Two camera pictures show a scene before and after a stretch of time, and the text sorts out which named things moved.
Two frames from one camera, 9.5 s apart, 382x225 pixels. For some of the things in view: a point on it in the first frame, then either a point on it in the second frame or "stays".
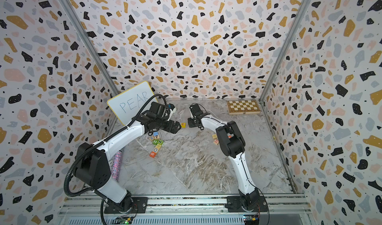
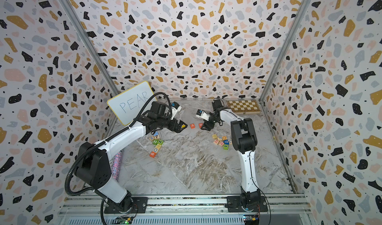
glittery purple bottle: x=116 y=164 stays
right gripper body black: x=191 y=122 to x=209 y=124
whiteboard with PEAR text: x=127 y=104 stays
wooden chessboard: x=243 y=107 stays
